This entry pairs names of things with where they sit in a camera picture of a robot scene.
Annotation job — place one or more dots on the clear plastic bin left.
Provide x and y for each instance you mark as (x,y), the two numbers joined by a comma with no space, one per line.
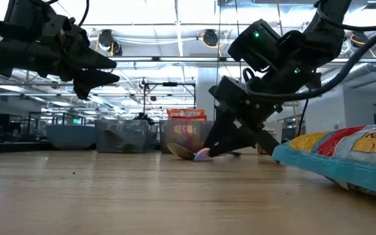
(135,137)

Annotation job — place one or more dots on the blue bowl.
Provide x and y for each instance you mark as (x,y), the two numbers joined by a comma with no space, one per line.
(72,137)

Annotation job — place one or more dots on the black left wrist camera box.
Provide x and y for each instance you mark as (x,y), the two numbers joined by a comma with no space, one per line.
(28,13)

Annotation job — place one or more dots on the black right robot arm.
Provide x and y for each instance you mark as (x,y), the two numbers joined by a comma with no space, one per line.
(325,32)

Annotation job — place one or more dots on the black aluminium table frame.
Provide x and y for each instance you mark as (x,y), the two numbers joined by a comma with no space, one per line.
(11,148)

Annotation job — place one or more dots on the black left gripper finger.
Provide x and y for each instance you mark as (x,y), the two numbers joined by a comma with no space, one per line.
(95,61)
(91,80)

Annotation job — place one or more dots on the white square column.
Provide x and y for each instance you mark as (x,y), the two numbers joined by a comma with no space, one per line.
(206,98)

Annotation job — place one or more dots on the orange ramen packet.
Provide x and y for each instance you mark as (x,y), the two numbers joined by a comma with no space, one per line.
(185,112)

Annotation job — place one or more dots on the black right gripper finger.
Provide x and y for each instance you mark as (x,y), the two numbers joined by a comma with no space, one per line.
(220,130)
(237,143)

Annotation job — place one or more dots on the grey plastic bin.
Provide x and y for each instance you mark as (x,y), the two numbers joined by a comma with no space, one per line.
(175,143)

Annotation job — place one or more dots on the black gantry frame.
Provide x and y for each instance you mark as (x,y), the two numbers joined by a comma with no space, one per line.
(170,84)

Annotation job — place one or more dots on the blue-edged ramen packet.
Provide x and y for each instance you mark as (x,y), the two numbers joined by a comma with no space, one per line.
(344,156)

